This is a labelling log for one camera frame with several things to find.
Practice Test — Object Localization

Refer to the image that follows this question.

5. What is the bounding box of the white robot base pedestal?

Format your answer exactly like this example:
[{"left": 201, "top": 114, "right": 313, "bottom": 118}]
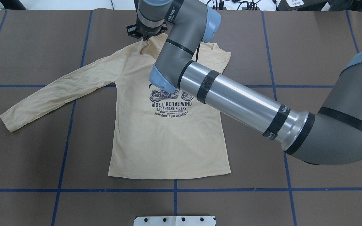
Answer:
[{"left": 133, "top": 216, "right": 217, "bottom": 226}]

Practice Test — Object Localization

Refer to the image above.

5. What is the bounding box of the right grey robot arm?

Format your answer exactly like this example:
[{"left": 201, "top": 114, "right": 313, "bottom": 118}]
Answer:
[{"left": 127, "top": 0, "right": 362, "bottom": 165}]

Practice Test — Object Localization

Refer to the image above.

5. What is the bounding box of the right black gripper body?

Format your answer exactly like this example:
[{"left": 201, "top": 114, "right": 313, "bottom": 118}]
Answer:
[{"left": 126, "top": 24, "right": 167, "bottom": 40}]

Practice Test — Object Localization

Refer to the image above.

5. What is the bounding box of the beige long-sleeve printed shirt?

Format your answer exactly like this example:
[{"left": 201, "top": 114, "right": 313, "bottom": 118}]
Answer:
[{"left": 0, "top": 34, "right": 230, "bottom": 179}]

